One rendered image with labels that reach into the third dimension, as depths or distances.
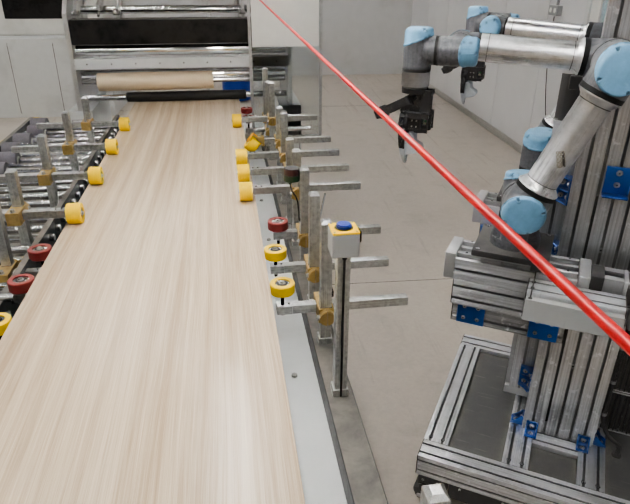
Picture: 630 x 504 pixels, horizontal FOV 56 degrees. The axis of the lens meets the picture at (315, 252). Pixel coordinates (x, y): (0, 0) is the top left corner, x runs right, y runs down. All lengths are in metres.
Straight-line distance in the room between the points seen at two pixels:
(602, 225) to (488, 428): 0.91
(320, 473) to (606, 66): 1.23
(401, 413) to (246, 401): 1.44
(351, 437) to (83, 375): 0.70
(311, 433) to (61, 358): 0.70
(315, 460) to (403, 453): 0.97
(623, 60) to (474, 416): 1.46
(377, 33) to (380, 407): 8.82
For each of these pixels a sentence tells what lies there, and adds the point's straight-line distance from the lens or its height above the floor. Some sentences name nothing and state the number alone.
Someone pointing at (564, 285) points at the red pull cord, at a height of 1.64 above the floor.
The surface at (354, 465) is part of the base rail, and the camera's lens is 1.57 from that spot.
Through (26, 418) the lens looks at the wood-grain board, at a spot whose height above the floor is 0.90.
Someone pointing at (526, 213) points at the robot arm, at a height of 1.22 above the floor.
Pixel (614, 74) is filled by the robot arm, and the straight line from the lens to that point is 1.62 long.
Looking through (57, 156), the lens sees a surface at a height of 0.79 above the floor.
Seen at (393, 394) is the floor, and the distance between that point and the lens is 2.89.
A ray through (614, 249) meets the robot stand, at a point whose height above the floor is 1.02.
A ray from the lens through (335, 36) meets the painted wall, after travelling 10.86.
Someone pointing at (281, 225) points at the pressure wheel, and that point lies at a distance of 2.31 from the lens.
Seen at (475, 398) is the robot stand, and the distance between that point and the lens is 2.60.
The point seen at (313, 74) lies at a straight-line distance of 4.48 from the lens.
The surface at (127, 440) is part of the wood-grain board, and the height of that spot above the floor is 0.90.
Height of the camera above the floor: 1.83
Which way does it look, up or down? 26 degrees down
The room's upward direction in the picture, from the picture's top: straight up
